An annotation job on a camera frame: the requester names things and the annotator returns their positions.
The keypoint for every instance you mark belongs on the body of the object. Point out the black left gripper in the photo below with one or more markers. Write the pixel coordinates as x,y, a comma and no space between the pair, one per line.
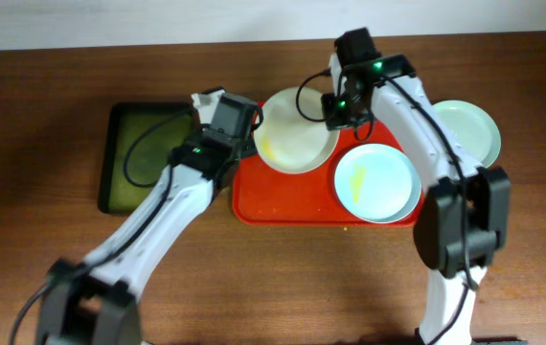
234,156

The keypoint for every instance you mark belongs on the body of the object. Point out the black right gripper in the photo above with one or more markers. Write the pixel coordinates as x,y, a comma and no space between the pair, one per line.
331,123

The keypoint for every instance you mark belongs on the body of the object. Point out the white plate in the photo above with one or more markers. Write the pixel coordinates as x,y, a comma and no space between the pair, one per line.
292,138

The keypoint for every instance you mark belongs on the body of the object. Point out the light blue plate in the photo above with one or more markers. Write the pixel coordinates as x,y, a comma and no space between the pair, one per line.
377,183

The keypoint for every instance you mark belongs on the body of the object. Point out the light green plate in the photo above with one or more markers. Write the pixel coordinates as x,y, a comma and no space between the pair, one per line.
474,128

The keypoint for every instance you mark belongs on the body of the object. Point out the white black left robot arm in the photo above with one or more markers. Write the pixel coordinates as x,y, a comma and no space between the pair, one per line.
97,300

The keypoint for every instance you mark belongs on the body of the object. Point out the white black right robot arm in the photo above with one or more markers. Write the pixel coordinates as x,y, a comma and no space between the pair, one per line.
463,220

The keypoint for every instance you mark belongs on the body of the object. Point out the red serving tray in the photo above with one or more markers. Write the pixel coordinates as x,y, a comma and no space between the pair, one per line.
265,197

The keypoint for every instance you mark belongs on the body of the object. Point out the black soapy water tray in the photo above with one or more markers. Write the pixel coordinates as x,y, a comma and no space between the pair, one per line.
139,139

